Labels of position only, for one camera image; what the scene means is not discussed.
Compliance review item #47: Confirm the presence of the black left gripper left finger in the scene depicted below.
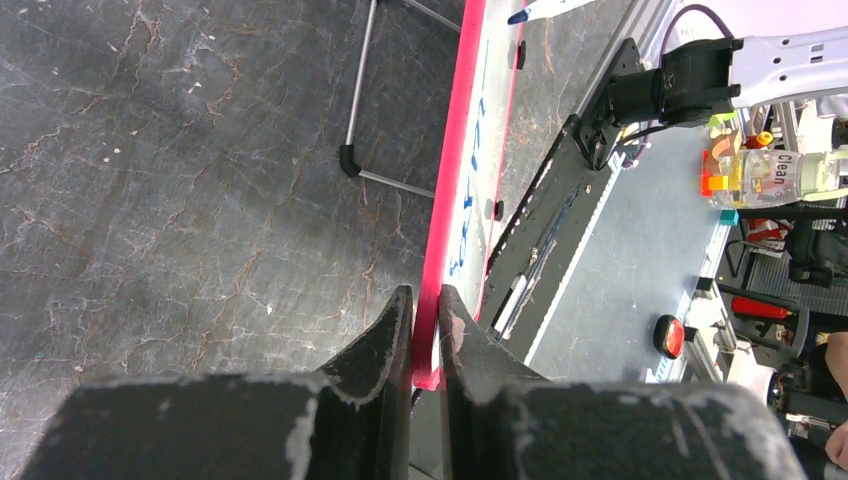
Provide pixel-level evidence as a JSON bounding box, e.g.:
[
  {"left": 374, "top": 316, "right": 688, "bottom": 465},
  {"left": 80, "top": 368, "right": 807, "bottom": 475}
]
[{"left": 22, "top": 285, "right": 413, "bottom": 479}]

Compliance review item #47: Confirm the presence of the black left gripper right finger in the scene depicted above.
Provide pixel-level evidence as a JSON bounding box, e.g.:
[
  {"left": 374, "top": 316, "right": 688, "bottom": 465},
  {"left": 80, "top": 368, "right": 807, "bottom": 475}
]
[{"left": 438, "top": 285, "right": 804, "bottom": 479}]

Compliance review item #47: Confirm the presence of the white board with pink rim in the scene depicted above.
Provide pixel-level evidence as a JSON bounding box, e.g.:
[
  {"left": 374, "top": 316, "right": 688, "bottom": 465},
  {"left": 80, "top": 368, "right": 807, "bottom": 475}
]
[{"left": 411, "top": 1, "right": 525, "bottom": 391}]

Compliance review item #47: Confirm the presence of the blue white marker pen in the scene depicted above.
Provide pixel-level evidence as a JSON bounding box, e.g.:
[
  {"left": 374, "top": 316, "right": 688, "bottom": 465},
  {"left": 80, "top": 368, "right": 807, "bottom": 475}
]
[{"left": 507, "top": 0, "right": 593, "bottom": 25}]

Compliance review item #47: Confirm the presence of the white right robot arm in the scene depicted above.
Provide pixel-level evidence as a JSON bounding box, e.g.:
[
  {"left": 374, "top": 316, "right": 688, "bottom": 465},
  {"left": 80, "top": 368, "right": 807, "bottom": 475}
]
[{"left": 564, "top": 27, "right": 847, "bottom": 170}]

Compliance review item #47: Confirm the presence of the red round button device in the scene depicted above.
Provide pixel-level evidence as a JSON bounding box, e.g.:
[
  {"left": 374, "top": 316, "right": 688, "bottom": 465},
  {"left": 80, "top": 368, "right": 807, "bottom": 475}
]
[{"left": 653, "top": 314, "right": 685, "bottom": 360}]

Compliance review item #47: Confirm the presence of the black board clip near corner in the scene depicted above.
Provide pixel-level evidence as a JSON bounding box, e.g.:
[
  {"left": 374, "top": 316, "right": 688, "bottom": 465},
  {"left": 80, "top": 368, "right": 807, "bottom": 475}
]
[{"left": 493, "top": 200, "right": 505, "bottom": 222}]

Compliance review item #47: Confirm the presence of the metal board stand leg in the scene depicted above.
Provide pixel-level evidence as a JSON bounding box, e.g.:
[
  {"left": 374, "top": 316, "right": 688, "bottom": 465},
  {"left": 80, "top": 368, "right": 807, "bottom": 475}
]
[{"left": 339, "top": 1, "right": 465, "bottom": 198}]

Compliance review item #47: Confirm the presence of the clear cleaner spray bottle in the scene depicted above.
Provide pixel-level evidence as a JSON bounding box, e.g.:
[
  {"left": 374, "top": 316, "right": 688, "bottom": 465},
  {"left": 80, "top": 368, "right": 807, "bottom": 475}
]
[{"left": 742, "top": 149, "right": 847, "bottom": 209}]

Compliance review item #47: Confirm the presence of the small toy blocks pile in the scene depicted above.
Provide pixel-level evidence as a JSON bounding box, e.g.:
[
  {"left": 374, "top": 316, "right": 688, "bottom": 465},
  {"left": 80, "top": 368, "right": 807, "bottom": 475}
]
[{"left": 699, "top": 113, "right": 775, "bottom": 211}]

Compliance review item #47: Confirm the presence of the black board clip far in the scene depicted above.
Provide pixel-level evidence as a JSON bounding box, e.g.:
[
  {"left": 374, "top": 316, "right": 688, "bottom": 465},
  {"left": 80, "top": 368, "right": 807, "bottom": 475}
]
[{"left": 515, "top": 40, "right": 527, "bottom": 70}]

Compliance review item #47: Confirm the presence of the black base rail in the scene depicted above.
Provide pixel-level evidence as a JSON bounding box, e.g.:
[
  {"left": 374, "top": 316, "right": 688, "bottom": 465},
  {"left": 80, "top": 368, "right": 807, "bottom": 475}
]
[{"left": 479, "top": 38, "right": 644, "bottom": 362}]

